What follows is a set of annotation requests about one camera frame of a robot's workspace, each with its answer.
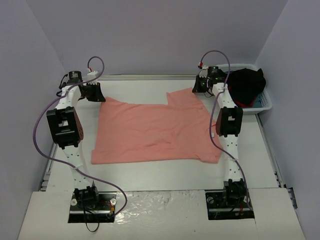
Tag pink t shirt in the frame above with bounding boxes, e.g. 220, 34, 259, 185
91, 88, 222, 165

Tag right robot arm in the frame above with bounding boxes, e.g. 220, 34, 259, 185
192, 64, 249, 207

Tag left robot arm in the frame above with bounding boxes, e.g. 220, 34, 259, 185
46, 70, 106, 209

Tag black and red clothes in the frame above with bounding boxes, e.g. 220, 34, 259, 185
227, 68, 267, 108

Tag white plastic basket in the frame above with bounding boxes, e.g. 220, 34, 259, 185
212, 63, 272, 115

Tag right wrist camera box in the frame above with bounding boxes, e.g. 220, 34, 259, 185
198, 65, 209, 78

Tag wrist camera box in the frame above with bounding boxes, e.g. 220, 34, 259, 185
198, 65, 209, 78
87, 70, 101, 85

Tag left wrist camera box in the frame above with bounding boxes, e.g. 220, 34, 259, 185
87, 70, 101, 85

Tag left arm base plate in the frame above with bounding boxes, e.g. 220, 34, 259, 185
68, 192, 117, 224

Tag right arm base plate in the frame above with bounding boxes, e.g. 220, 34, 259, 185
205, 190, 255, 221

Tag black loop cable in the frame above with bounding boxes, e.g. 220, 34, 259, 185
84, 212, 101, 233

